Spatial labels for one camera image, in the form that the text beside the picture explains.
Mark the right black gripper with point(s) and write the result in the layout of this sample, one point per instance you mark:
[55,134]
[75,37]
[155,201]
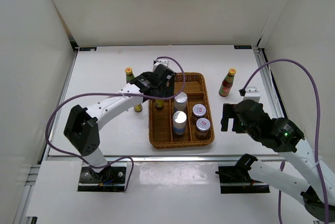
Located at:
[228,112]

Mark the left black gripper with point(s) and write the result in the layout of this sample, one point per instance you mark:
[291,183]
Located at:
[167,91]

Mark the small yellow cork bottle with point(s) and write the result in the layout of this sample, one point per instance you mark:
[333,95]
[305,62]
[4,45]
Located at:
[159,103]

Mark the brown jar white lid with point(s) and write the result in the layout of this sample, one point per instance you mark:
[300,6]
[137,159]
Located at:
[202,128]
[198,111]

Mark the small brown cork bottle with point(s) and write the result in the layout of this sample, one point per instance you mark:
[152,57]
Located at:
[138,108]

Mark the silver lid blue can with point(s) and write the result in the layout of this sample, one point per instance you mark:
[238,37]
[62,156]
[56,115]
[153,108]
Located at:
[179,121]

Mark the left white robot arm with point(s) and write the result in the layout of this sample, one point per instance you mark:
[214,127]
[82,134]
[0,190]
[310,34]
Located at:
[83,124]

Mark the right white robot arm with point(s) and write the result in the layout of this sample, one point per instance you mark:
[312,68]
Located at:
[315,190]

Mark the green label sauce bottle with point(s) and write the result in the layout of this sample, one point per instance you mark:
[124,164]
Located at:
[129,74]

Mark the red label sauce bottle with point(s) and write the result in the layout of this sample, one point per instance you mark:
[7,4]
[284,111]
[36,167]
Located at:
[227,83]

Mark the woven wicker divided basket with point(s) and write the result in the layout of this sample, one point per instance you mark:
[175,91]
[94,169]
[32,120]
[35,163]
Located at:
[161,134]

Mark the right blue table label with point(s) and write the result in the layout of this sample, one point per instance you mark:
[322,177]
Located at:
[242,47]

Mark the blue table label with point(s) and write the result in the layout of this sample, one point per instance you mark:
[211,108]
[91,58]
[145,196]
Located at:
[89,49]
[242,47]

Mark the left blue table label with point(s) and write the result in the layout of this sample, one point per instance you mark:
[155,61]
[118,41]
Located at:
[89,49]

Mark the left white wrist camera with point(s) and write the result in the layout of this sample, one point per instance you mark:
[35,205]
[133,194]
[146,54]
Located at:
[157,62]

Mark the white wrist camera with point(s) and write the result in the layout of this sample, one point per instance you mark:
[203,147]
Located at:
[252,93]
[157,62]

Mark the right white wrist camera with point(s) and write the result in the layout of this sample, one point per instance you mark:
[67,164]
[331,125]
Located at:
[252,93]

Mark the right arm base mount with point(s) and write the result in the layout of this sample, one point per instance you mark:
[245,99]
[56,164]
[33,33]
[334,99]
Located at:
[236,179]

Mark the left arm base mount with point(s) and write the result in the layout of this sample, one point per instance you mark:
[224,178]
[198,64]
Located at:
[110,179]

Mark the front aluminium rail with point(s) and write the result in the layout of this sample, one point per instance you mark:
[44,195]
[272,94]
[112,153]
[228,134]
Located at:
[187,158]

